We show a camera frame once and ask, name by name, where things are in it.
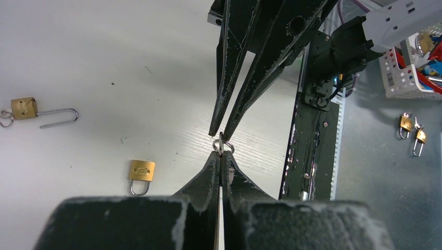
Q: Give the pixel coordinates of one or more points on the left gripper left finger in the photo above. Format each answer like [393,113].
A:
[187,219]

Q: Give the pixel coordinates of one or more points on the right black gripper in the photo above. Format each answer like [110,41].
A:
[275,31]

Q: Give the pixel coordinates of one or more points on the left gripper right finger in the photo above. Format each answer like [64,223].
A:
[255,220]

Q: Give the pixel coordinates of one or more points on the brass padlock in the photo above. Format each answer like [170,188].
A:
[27,108]
[141,171]

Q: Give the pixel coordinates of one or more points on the small key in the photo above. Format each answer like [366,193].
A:
[220,143]

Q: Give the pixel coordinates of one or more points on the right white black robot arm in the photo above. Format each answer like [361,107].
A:
[365,38]

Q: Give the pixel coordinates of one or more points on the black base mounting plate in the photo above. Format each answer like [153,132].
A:
[310,156]

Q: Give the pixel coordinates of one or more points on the white perforated basket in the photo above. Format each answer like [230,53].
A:
[400,76]

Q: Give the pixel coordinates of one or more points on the spare padlock on floor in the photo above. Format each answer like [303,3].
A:
[405,125]

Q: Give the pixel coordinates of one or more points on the white slotted cable duct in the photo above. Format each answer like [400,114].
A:
[339,99]

